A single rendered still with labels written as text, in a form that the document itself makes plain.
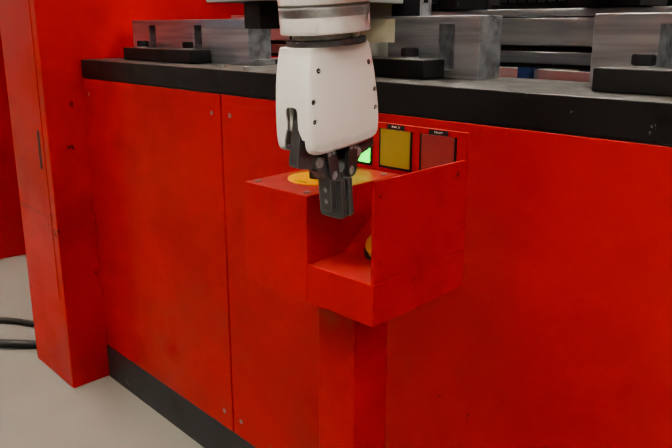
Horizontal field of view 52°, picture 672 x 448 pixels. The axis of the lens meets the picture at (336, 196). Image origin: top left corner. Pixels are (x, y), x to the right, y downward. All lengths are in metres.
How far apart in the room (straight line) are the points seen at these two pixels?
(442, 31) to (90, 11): 1.03
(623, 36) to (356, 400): 0.56
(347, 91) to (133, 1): 1.34
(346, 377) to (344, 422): 0.06
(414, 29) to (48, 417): 1.34
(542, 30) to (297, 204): 0.71
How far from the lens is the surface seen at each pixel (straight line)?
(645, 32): 0.95
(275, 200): 0.76
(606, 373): 0.92
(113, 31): 1.90
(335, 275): 0.71
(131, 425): 1.85
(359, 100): 0.66
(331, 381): 0.85
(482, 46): 1.07
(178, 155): 1.49
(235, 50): 1.49
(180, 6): 2.00
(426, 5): 1.16
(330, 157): 0.65
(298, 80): 0.62
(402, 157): 0.82
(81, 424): 1.89
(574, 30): 1.28
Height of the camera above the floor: 0.95
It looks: 14 degrees down
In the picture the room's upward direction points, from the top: straight up
